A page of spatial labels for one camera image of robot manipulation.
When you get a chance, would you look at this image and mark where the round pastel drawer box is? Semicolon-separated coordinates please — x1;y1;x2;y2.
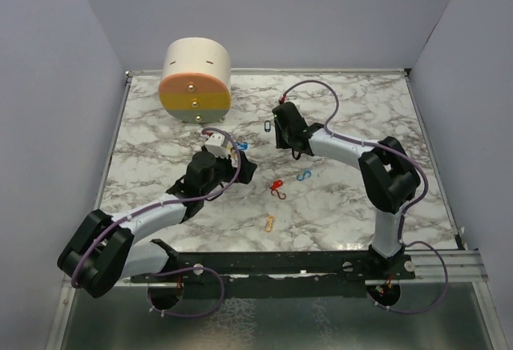
158;37;231;123

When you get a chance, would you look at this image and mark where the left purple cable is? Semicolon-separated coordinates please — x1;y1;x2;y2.
71;127;244;319

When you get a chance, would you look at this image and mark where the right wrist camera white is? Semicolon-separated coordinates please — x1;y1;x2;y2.
286;100;302;113

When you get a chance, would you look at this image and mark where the red tag key near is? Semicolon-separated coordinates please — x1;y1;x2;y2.
269;179;283;191

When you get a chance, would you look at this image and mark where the red carabiner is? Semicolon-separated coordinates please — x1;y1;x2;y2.
271;189;287;200

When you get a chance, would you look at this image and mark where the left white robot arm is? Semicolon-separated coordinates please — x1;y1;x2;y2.
57;147;257;298

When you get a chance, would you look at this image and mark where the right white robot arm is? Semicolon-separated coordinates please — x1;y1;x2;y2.
273;103;421;279

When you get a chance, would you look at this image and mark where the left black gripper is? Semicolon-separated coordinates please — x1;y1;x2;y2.
201;150;256;197

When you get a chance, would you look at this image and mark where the orange carabiner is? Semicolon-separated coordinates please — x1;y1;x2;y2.
264;215;276;232

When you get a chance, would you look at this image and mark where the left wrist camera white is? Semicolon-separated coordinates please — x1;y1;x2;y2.
204;133;231;159

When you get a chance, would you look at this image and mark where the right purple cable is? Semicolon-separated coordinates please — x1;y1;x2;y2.
278;80;449;314

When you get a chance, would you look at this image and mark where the blue carabiner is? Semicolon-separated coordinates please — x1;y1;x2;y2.
297;170;312;182
236;142;248;151

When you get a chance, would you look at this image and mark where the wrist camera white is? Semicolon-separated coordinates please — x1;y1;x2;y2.
286;100;302;113
204;133;231;159

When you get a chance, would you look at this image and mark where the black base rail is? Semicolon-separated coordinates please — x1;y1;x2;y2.
131;239;415;300

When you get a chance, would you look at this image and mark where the purple cable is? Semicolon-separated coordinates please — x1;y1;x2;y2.
71;127;244;319
278;80;449;314

